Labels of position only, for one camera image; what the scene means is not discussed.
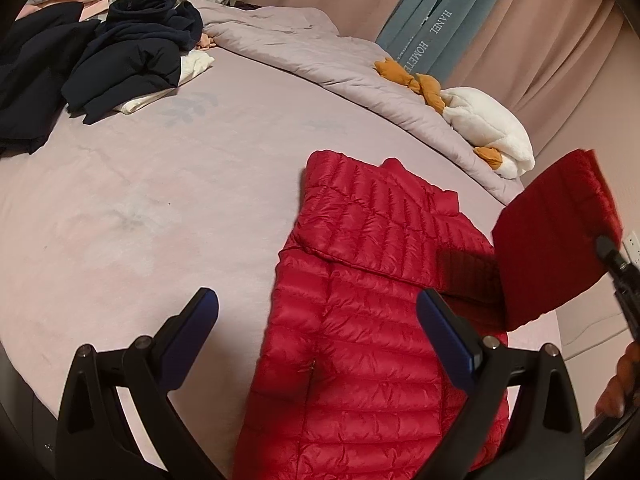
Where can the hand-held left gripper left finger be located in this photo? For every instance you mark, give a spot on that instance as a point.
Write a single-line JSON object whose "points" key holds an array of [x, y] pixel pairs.
{"points": [[195, 330]]}

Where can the grey duvet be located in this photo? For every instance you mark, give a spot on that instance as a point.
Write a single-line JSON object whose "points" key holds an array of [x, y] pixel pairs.
{"points": [[310, 45]]}

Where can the beige curtain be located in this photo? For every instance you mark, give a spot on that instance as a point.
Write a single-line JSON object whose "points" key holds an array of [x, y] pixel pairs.
{"points": [[560, 60]]}

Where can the white cloth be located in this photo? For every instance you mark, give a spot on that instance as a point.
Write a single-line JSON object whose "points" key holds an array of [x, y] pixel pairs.
{"points": [[192, 65]]}

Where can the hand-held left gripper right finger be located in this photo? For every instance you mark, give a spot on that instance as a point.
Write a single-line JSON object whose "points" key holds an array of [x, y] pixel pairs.
{"points": [[445, 345]]}

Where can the person's right hand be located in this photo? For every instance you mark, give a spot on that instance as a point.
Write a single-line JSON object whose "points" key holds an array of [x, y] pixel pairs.
{"points": [[622, 385]]}

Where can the pink cloth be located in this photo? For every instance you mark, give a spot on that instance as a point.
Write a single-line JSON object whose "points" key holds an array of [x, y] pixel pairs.
{"points": [[95, 2]]}

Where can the white wall socket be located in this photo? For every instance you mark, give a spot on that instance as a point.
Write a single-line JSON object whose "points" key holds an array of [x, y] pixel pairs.
{"points": [[633, 247]]}

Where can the red puffer jacket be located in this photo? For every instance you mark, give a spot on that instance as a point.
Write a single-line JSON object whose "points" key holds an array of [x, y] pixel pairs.
{"points": [[360, 360]]}

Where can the black coat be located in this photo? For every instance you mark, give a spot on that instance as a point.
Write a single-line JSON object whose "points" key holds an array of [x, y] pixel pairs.
{"points": [[35, 75]]}

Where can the bed with pink sheet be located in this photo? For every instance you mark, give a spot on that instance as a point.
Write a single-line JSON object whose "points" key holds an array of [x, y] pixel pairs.
{"points": [[150, 185]]}

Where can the white goose plush toy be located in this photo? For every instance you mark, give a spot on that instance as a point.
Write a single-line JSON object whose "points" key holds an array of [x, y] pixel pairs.
{"points": [[490, 120]]}

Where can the small peach item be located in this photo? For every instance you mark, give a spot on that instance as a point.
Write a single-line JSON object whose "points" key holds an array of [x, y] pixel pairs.
{"points": [[206, 42]]}

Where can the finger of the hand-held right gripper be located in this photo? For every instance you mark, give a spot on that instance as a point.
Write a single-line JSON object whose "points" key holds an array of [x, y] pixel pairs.
{"points": [[625, 285]]}

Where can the navy hoodie pile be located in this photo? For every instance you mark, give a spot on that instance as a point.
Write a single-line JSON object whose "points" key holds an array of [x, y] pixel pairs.
{"points": [[135, 55]]}

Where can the blue-grey curtain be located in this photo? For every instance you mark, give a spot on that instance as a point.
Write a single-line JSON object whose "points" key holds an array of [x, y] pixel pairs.
{"points": [[450, 15]]}

